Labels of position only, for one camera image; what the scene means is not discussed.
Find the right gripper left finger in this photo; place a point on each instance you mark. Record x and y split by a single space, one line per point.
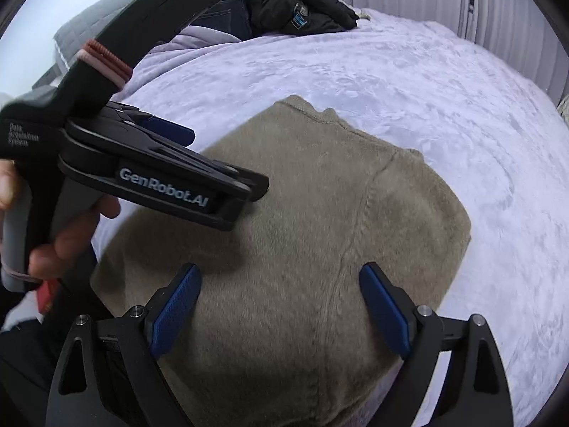
108 373

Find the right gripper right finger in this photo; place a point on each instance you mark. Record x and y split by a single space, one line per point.
475 390

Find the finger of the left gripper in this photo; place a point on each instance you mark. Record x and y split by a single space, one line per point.
170 130
202 171

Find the brown knit sweater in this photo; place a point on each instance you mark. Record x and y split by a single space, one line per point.
280 335

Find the person's left hand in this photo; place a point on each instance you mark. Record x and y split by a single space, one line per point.
53 260

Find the light purple folded blanket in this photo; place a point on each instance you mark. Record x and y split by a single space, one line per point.
192 42

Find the dark blue jeans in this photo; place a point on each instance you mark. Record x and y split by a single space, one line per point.
228 16

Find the black jacket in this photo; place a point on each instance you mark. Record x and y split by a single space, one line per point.
300 17

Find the lavender fleece blanket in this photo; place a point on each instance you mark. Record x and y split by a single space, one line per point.
490 134

